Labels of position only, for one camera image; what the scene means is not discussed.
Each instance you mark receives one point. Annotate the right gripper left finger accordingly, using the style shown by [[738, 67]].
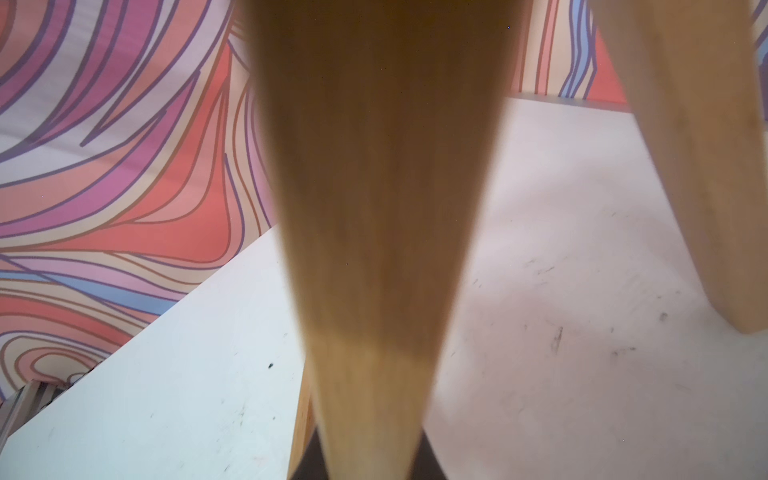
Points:
[[312, 463]]

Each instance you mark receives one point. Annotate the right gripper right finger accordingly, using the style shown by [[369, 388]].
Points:
[[426, 465]]

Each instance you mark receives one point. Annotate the wooden easel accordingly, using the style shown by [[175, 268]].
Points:
[[379, 121]]

